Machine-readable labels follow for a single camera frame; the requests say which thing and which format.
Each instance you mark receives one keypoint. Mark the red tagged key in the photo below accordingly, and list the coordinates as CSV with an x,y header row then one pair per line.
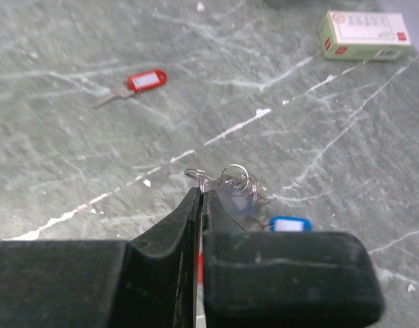
x,y
135,84

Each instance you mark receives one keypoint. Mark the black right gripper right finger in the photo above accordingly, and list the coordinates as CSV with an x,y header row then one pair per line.
x,y
284,279

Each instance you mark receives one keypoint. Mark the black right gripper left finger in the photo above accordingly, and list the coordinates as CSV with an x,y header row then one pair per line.
x,y
150,281

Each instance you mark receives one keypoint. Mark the blue tagged key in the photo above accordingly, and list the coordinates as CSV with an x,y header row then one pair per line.
x,y
243,202

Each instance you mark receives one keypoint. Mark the white cardboard box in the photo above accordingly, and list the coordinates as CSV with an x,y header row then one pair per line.
x,y
364,36

